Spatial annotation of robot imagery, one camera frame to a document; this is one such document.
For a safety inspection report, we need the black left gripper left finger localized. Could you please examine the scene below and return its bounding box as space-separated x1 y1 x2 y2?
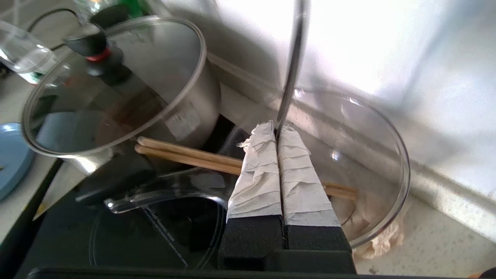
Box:
218 120 287 270

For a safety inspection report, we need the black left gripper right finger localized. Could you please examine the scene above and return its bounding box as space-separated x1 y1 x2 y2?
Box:
276 123 357 274

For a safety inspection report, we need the metal spoon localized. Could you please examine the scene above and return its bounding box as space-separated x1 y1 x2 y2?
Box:
276 0 311 131

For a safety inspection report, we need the brown wooden stick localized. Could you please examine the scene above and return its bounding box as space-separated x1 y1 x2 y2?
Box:
134 145 358 201
138 136 357 195

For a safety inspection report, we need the clear glass bowl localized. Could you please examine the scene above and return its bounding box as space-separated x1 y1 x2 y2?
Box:
104 87 411 248

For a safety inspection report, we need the crumpled beige tissue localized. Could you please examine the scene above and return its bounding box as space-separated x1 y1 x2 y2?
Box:
353 201 406 261

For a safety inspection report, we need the glass pot lid black knob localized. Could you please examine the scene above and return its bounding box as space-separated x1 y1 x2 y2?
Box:
21 15 208 158

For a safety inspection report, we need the black stove top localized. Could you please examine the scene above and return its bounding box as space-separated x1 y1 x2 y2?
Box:
0 114 250 272

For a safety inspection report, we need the green glass bottle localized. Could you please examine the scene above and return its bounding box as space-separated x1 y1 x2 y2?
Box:
74 0 152 21

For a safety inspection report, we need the blue plate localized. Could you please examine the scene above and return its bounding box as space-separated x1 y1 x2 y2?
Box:
0 122 36 202

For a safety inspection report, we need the thin black power cord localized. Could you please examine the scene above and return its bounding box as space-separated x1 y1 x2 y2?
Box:
26 8 80 33

